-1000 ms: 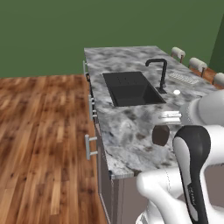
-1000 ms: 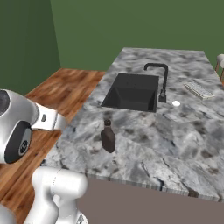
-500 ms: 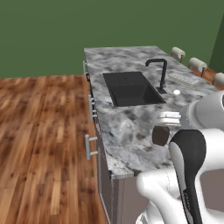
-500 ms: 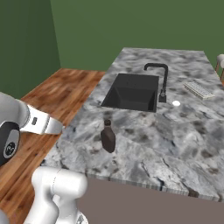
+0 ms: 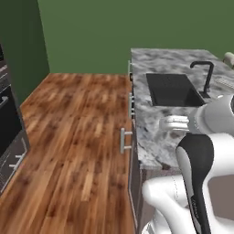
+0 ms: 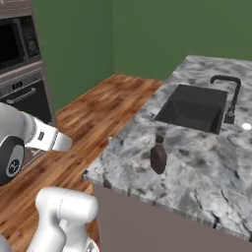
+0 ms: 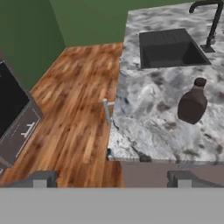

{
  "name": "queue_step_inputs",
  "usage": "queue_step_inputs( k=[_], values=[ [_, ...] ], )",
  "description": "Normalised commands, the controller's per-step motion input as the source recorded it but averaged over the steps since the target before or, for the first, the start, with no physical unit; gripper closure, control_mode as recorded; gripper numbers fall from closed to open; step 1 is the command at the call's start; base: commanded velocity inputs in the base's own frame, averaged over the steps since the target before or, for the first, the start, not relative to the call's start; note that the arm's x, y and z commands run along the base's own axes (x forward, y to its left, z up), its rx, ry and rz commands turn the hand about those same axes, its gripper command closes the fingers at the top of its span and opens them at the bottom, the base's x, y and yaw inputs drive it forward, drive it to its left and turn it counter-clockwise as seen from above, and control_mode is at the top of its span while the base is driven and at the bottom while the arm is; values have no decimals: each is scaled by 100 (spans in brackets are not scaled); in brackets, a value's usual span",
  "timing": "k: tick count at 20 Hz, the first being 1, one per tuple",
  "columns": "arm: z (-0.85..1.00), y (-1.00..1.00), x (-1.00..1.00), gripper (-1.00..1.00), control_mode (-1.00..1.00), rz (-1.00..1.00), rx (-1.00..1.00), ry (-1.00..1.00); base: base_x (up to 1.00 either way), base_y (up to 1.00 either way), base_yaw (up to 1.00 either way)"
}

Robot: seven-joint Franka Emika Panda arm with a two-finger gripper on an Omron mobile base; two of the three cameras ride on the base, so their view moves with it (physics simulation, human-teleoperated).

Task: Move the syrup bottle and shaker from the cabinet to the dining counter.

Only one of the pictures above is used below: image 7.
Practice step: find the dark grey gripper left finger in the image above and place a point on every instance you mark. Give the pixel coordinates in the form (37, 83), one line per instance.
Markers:
(40, 179)

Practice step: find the black oven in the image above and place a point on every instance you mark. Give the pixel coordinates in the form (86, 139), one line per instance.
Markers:
(8, 96)

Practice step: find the black sink basin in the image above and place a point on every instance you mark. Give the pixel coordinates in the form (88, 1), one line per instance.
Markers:
(170, 48)

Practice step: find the grey counter cupboard front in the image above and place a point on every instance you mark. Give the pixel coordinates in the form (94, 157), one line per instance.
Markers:
(163, 174)

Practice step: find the black tap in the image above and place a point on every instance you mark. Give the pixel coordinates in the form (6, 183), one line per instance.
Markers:
(210, 23)

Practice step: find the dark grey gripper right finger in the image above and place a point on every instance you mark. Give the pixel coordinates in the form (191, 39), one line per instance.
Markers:
(183, 179)

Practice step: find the brown syrup bottle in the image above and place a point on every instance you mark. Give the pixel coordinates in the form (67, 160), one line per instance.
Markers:
(192, 102)

